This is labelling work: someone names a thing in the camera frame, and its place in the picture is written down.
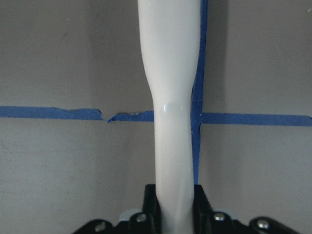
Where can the white hand brush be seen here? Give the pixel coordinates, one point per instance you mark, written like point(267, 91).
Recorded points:
point(170, 41)

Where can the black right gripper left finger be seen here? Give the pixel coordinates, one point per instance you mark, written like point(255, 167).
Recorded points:
point(148, 221)

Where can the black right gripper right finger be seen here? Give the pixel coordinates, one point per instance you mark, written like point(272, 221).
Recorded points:
point(210, 221)

